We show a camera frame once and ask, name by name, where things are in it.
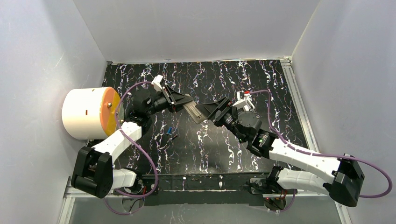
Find white remote control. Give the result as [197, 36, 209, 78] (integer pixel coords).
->
[183, 101, 206, 124]

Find front aluminium frame rail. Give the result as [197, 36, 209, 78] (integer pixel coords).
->
[58, 190, 349, 224]

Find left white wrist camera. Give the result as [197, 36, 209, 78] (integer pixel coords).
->
[151, 75, 163, 91]

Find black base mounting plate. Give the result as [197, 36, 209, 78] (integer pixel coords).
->
[113, 172, 297, 207]

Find aluminium frame rail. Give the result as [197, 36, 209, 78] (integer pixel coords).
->
[280, 56, 354, 224]
[58, 190, 349, 224]

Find right aluminium frame rail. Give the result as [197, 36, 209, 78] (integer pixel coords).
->
[280, 56, 354, 224]

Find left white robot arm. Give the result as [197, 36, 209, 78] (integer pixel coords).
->
[71, 84, 194, 198]

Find white orange cylinder container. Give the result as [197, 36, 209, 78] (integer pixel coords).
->
[62, 87, 124, 140]

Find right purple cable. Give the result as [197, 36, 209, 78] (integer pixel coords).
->
[246, 90, 393, 213]

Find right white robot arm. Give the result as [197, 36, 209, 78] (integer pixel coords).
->
[195, 97, 365, 207]

